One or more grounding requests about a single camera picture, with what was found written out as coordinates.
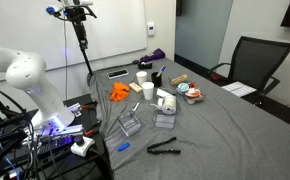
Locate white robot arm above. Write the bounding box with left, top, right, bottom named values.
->
left=0, top=47, right=74, bottom=129

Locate right white paper cup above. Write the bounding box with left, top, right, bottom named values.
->
left=142, top=82, right=154, bottom=100

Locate white paper cup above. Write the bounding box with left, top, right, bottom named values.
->
left=142, top=82, right=154, bottom=100
left=136, top=71, right=147, bottom=85

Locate left white paper cup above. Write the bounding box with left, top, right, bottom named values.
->
left=136, top=71, right=147, bottom=85

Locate black pen cup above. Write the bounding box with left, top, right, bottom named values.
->
left=151, top=72, right=162, bottom=87

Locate blue marker in cup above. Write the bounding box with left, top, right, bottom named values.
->
left=156, top=65, right=166, bottom=77

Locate blue small object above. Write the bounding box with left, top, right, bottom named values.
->
left=116, top=142, right=130, bottom=152

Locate black white marker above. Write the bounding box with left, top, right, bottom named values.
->
left=132, top=102, right=140, bottom=112

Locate orange cloth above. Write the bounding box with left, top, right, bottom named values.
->
left=110, top=82, right=129, bottom=101

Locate grey tablecloth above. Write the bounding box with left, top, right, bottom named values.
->
left=90, top=59, right=290, bottom=180

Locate white framed tablet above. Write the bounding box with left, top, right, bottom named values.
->
left=107, top=69, right=129, bottom=79

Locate clear plastic box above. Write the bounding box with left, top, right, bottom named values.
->
left=153, top=110, right=176, bottom=129
left=118, top=111, right=141, bottom=137

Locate teal round tin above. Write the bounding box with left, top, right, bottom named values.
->
left=177, top=83, right=189, bottom=95

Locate purple folded umbrella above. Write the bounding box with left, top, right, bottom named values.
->
left=132, top=48, right=165, bottom=64

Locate long wooden block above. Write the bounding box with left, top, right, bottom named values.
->
left=170, top=74, right=188, bottom=85

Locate red white snack pack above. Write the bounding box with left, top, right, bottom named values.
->
left=185, top=88, right=204, bottom=104

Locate white emergency stop button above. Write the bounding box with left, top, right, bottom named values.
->
left=71, top=136, right=95, bottom=157

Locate white paper on chair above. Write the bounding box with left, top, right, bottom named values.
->
left=223, top=82, right=256, bottom=97

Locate black office chair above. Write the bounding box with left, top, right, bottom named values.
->
left=208, top=36, right=290, bottom=106

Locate white wall thermostat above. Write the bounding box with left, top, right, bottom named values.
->
left=147, top=22, right=155, bottom=36

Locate black camera tripod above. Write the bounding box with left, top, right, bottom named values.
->
left=45, top=0, right=98, bottom=77

